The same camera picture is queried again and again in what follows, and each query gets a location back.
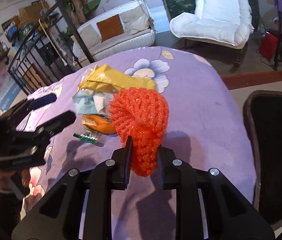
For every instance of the white wicker sofa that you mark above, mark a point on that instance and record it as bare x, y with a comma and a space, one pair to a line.
138, 27

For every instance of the person's left hand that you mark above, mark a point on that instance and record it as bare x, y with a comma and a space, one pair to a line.
5, 175

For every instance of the orange cushion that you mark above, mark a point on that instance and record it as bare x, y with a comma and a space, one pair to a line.
110, 28

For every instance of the light blue tissue paper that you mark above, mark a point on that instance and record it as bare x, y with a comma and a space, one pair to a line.
84, 102

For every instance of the white padded armchair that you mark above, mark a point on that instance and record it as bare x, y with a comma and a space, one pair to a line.
226, 23

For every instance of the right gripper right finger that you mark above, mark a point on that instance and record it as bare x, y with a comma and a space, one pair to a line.
207, 202

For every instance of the black trash bin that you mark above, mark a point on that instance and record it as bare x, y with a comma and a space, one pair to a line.
262, 113

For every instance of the black iron bed frame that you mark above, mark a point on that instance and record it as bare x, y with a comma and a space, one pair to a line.
44, 56

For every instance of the white tissue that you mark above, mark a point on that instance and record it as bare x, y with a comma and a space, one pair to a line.
102, 103

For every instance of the red foam fruit net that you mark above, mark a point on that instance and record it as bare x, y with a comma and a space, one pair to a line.
142, 114

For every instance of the green patterned cabinet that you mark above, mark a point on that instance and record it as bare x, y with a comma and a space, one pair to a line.
174, 8

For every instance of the red bag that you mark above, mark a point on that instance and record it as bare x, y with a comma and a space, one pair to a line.
268, 46

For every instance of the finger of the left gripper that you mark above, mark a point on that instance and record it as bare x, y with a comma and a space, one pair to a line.
50, 128
19, 111

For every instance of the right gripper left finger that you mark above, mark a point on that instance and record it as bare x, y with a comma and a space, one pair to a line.
79, 199

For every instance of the bread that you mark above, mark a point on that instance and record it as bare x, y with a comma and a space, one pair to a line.
93, 127

